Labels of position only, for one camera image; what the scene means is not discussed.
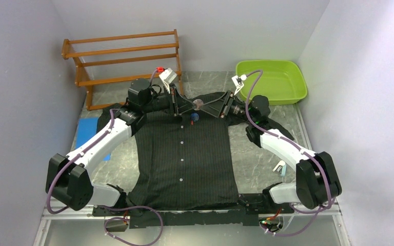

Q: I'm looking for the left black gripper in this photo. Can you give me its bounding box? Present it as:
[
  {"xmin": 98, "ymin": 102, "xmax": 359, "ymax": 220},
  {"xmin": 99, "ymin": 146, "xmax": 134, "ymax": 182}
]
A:
[{"xmin": 142, "ymin": 83, "xmax": 196, "ymax": 116}]

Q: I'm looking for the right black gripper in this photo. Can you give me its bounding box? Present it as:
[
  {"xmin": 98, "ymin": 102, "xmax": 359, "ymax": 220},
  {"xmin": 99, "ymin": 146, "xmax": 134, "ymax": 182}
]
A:
[{"xmin": 199, "ymin": 90, "xmax": 255, "ymax": 124}]

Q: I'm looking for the black pinstriped shirt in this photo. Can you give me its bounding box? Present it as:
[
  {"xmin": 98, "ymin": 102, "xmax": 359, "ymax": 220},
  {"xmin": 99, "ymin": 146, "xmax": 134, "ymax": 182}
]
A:
[{"xmin": 96, "ymin": 91, "xmax": 295, "ymax": 211}]

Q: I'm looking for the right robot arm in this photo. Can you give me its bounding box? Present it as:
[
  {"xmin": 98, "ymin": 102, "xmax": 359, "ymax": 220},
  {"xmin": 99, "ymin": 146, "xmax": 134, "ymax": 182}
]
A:
[{"xmin": 192, "ymin": 91, "xmax": 342, "ymax": 213}]

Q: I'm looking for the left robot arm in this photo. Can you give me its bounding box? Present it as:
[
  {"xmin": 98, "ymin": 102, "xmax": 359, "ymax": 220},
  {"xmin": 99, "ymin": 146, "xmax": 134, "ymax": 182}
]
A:
[{"xmin": 46, "ymin": 78, "xmax": 198, "ymax": 215}]

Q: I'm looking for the orange wooden shoe rack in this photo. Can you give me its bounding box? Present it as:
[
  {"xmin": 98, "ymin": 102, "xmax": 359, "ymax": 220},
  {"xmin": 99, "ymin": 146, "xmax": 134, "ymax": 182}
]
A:
[{"xmin": 61, "ymin": 29, "xmax": 182, "ymax": 111}]

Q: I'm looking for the green plastic basin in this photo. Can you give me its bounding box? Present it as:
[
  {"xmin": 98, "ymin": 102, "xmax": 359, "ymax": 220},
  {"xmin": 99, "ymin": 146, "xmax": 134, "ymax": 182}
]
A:
[{"xmin": 235, "ymin": 59, "xmax": 308, "ymax": 105}]

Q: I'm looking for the blue flat mat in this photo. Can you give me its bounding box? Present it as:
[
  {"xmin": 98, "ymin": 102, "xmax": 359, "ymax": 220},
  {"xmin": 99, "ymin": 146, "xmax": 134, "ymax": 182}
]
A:
[{"xmin": 75, "ymin": 117, "xmax": 98, "ymax": 148}]

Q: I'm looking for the black base beam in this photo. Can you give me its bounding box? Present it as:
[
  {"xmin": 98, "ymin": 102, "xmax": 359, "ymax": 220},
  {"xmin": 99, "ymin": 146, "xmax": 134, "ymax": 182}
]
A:
[{"xmin": 92, "ymin": 193, "xmax": 294, "ymax": 229}]

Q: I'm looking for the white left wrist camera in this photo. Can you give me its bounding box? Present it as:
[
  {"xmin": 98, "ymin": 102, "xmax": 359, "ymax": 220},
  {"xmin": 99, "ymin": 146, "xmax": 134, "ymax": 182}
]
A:
[{"xmin": 156, "ymin": 67, "xmax": 177, "ymax": 94}]

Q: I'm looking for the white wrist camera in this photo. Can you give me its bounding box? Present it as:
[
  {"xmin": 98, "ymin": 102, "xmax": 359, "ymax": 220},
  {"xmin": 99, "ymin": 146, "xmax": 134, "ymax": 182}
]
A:
[
  {"xmin": 231, "ymin": 74, "xmax": 247, "ymax": 95},
  {"xmin": 156, "ymin": 67, "xmax": 177, "ymax": 94}
]

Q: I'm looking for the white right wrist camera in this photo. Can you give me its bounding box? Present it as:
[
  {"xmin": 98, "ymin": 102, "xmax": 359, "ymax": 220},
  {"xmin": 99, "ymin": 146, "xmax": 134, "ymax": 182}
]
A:
[{"xmin": 231, "ymin": 74, "xmax": 247, "ymax": 95}]

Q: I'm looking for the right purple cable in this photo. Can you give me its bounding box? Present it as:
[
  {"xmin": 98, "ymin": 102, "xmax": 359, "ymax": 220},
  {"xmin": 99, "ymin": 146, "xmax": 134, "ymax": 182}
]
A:
[{"xmin": 244, "ymin": 69, "xmax": 336, "ymax": 238}]

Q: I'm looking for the purple cable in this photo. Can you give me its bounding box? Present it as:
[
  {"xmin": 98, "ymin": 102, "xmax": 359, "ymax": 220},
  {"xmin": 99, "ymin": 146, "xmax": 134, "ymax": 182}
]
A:
[
  {"xmin": 45, "ymin": 68, "xmax": 164, "ymax": 246},
  {"xmin": 244, "ymin": 69, "xmax": 336, "ymax": 238}
]

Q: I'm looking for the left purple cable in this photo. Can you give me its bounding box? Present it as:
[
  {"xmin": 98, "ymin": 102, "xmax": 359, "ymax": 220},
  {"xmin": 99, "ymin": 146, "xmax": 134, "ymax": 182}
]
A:
[{"xmin": 45, "ymin": 68, "xmax": 164, "ymax": 246}]

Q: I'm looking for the aluminium frame rail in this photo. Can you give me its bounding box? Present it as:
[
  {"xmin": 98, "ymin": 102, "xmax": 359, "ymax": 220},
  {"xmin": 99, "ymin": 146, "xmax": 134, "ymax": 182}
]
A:
[{"xmin": 41, "ymin": 193, "xmax": 343, "ymax": 221}]

